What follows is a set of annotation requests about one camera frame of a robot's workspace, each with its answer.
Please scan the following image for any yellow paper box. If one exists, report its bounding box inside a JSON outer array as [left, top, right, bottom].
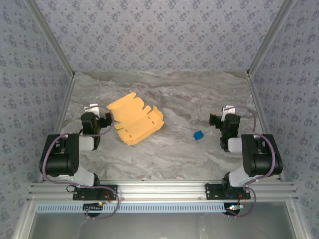
[[106, 92, 165, 147]]

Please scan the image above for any small black circuit board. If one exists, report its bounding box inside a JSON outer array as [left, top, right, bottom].
[[83, 202, 104, 212], [225, 204, 244, 215]]

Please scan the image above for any aluminium table side rail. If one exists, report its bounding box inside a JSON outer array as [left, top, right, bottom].
[[38, 74, 75, 182], [246, 74, 285, 181]]

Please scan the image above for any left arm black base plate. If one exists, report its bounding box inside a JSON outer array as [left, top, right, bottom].
[[72, 184, 118, 201]]

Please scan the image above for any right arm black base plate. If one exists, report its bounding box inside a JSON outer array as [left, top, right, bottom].
[[204, 183, 251, 201]]

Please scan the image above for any wide aluminium mounting rail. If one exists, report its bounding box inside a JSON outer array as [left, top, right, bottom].
[[26, 181, 299, 202]]

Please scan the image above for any aluminium frame post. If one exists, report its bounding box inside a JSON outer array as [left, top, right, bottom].
[[246, 0, 298, 78], [24, 0, 76, 78]]

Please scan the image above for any slotted grey cable duct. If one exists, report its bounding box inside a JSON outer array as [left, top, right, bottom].
[[36, 202, 225, 214]]

